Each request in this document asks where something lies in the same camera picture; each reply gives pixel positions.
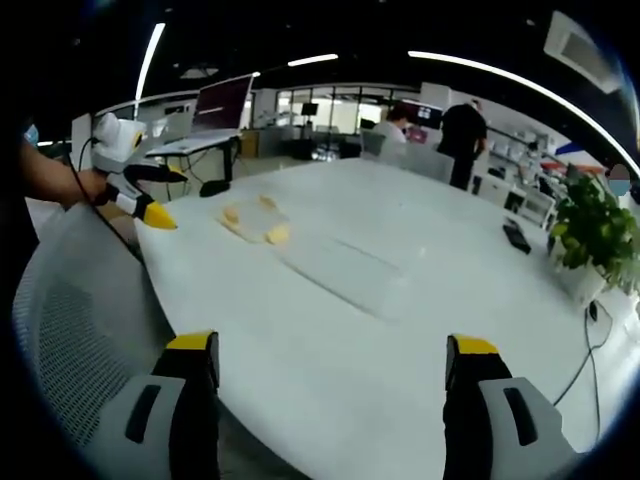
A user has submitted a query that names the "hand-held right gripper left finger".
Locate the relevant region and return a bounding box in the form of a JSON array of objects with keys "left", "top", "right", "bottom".
[{"left": 92, "top": 329, "right": 222, "bottom": 480}]

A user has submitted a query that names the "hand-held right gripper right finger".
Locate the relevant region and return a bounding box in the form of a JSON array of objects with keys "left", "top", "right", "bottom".
[{"left": 442, "top": 333, "right": 592, "bottom": 480}]

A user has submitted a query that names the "person's left hand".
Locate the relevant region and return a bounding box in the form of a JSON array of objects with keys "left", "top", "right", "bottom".
[{"left": 74, "top": 168, "right": 109, "bottom": 207}]

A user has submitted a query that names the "white standing desk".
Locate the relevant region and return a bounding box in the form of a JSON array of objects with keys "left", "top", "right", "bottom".
[{"left": 144, "top": 130, "right": 242, "bottom": 185}]

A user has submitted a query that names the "long ceiling light strip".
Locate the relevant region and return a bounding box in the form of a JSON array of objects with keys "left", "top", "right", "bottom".
[
  {"left": 133, "top": 21, "right": 167, "bottom": 109},
  {"left": 406, "top": 49, "right": 640, "bottom": 177},
  {"left": 286, "top": 53, "right": 340, "bottom": 68}
]

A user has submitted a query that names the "open laptop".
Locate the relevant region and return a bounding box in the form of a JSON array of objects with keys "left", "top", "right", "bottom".
[{"left": 191, "top": 74, "right": 255, "bottom": 134}]

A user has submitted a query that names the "grey mesh office chair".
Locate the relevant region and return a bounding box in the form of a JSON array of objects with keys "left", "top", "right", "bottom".
[{"left": 12, "top": 203, "right": 177, "bottom": 451}]

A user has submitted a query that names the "white plant pot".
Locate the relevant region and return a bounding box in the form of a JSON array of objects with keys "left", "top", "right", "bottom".
[{"left": 558, "top": 259, "right": 609, "bottom": 310}]

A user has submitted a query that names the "black remote control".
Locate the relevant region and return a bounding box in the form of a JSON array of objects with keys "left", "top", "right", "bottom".
[{"left": 501, "top": 223, "right": 533, "bottom": 256}]

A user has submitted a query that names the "green potted plant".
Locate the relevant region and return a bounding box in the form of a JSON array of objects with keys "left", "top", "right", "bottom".
[{"left": 547, "top": 173, "right": 640, "bottom": 297}]

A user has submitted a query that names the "white ceiling air vent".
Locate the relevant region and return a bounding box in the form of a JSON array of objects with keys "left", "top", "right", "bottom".
[{"left": 542, "top": 9, "right": 625, "bottom": 96}]

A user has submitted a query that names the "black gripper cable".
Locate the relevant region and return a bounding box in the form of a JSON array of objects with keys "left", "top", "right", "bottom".
[{"left": 63, "top": 135, "right": 147, "bottom": 264}]

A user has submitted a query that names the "thin black table cable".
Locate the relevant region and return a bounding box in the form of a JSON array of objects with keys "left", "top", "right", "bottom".
[{"left": 551, "top": 298, "right": 615, "bottom": 442}]

